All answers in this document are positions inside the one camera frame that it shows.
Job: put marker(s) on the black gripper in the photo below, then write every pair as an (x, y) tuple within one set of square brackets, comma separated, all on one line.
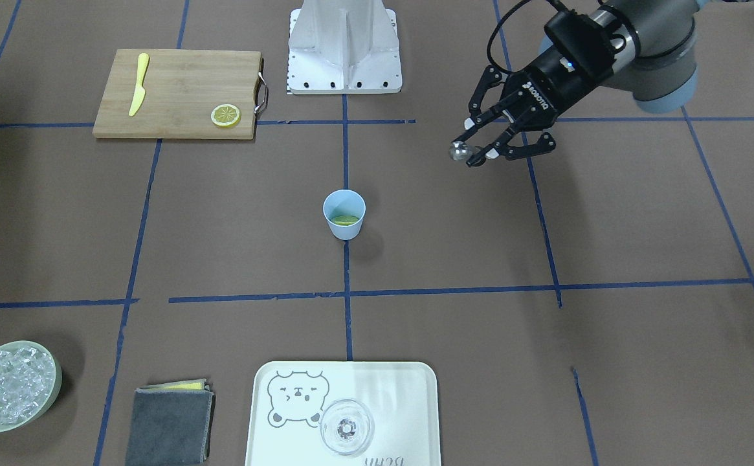
[(547, 79)]

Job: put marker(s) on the steel muddler black tip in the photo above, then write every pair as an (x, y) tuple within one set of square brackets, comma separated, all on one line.
[(460, 151)]

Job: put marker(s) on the lemon slice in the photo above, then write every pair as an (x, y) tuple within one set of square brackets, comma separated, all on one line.
[(225, 115), (345, 220)]

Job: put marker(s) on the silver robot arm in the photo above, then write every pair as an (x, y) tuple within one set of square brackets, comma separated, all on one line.
[(645, 48)]

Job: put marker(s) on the light blue cup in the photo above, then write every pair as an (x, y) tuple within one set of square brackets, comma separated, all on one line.
[(344, 211)]

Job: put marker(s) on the clear wine glass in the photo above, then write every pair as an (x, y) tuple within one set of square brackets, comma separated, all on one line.
[(347, 427)]

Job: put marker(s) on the cream bear tray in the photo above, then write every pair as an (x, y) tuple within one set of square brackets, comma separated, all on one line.
[(289, 397)]

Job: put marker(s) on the bamboo cutting board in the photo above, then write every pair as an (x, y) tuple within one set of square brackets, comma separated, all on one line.
[(182, 87)]

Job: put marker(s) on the yellow plastic knife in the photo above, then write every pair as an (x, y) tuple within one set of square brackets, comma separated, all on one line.
[(139, 92)]

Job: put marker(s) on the grey folded cloth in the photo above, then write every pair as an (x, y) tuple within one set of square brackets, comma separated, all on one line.
[(170, 424)]

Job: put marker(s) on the green bowl of ice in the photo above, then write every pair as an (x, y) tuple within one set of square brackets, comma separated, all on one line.
[(30, 380)]

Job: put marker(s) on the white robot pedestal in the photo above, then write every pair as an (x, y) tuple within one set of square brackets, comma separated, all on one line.
[(343, 47)]

